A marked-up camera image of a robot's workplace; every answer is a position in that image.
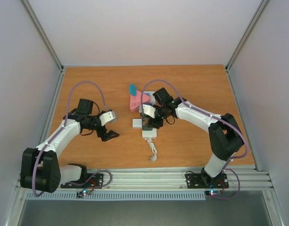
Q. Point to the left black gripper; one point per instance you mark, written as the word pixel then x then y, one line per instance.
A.
pixel 108 136

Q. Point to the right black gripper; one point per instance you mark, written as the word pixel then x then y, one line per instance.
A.
pixel 156 123

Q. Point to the dark green patterned plug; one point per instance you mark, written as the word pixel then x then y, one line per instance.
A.
pixel 145 124

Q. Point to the white power strip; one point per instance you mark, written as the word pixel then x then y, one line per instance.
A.
pixel 153 133

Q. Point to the white cube plug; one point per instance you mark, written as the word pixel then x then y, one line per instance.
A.
pixel 137 123

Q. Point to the teal oval plug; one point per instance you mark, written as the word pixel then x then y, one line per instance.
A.
pixel 132 90

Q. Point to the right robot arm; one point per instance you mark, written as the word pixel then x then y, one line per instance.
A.
pixel 224 133

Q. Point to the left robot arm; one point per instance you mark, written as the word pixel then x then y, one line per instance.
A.
pixel 40 169

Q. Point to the pink triangular socket adapter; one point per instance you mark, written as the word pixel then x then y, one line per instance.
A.
pixel 135 101

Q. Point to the left small circuit board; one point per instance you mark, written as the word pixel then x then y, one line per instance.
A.
pixel 83 193

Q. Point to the small circuit board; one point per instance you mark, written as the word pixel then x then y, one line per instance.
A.
pixel 213 192
pixel 83 193

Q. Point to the right small circuit board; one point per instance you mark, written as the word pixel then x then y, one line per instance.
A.
pixel 213 192

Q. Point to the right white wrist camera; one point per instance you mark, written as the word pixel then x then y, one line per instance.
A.
pixel 148 110

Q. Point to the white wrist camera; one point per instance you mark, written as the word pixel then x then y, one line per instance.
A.
pixel 108 117
pixel 148 110

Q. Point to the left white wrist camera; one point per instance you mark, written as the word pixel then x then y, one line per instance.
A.
pixel 108 117

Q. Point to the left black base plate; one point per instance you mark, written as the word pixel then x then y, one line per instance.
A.
pixel 96 181

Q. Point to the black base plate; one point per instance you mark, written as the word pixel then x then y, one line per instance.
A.
pixel 96 181
pixel 197 180

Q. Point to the blue slotted cable duct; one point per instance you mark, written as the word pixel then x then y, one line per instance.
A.
pixel 121 196

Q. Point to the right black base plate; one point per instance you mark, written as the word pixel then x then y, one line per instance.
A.
pixel 197 180

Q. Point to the aluminium front rail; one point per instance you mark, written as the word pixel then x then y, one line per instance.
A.
pixel 245 177

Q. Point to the left aluminium frame post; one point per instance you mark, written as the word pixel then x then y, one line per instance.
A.
pixel 37 24

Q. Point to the aluminium frame post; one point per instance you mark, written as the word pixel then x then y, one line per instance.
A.
pixel 37 24
pixel 249 29

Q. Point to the right aluminium frame post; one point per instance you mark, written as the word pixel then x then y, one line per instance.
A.
pixel 249 29

